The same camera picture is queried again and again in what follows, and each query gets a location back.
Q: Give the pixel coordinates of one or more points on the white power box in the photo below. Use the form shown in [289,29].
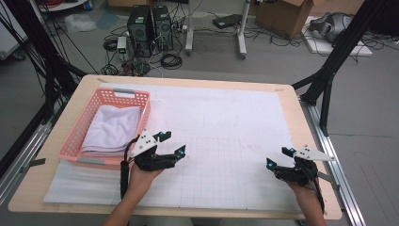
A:
[121,47]

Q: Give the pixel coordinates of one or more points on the white cabinet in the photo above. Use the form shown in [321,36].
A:
[9,37]

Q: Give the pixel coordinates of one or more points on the person's right hand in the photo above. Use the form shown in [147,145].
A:
[307,194]

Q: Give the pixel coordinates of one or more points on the grey rounded device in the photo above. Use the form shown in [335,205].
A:
[337,26]

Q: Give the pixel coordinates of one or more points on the aluminium rail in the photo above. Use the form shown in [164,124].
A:
[28,147]
[324,141]

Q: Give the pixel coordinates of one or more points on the white round table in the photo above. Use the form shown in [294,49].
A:
[62,6]

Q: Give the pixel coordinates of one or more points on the black frame post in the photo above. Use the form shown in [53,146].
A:
[31,31]
[345,40]

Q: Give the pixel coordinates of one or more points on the black computer tower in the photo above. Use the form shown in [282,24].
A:
[163,28]
[139,28]

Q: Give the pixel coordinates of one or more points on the clear plastic bag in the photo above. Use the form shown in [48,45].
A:
[80,22]

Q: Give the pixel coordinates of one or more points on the large open cardboard box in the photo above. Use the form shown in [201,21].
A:
[279,19]

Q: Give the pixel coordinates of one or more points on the black flat device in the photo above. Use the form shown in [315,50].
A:
[226,21]

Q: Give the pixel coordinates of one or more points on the pink plastic basket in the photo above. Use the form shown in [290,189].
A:
[73,138]

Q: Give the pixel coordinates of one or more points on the teal floor sheet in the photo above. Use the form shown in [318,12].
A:
[106,19]

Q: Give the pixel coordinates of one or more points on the white floor board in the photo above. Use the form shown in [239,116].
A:
[323,47]

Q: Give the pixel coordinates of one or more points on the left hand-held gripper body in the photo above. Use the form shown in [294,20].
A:
[153,161]

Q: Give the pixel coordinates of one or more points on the person's left hand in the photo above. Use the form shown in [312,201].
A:
[139,182]

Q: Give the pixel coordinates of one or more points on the desk with white legs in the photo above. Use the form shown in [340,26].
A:
[189,31]

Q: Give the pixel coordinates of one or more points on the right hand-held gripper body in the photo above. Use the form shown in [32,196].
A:
[298,174]

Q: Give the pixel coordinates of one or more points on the white grid mat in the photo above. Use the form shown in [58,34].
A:
[219,119]

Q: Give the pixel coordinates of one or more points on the lilac printed cloth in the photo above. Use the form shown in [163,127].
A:
[109,132]

